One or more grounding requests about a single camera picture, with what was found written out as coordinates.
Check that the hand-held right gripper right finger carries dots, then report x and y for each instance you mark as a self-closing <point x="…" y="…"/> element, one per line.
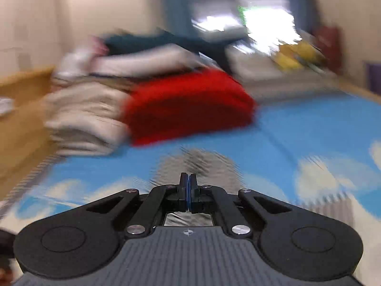
<point x="193" y="190"/>

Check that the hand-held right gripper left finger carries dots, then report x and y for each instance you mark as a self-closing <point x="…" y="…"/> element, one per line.
<point x="184" y="190"/>

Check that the black white striped shirt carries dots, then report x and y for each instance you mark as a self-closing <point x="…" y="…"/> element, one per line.
<point x="205" y="163"/>

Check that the red folded blanket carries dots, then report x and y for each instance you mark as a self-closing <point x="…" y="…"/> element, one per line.
<point x="187" y="107"/>

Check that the blue white printed bed sheet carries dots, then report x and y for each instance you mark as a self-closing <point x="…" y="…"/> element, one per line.
<point x="297" y="131"/>

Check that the cream folded blanket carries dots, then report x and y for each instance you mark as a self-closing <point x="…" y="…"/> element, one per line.
<point x="83" y="116"/>

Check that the grey white folded cloth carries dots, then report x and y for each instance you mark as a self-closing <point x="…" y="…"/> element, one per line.
<point x="143" y="61"/>

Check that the teal cloth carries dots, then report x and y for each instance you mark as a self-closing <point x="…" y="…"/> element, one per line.
<point x="166" y="43"/>

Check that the yellow plush toy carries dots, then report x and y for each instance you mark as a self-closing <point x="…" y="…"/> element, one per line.
<point x="293" y="55"/>

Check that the blue curtain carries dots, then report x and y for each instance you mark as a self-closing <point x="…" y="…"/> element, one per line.
<point x="175" y="6"/>

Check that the red cushion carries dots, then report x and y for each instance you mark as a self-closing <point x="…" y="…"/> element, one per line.
<point x="329" y="47"/>

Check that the purple box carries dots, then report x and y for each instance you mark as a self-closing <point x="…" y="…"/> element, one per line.
<point x="373" y="76"/>

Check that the wooden bed frame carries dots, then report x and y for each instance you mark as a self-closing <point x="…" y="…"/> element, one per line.
<point x="23" y="131"/>

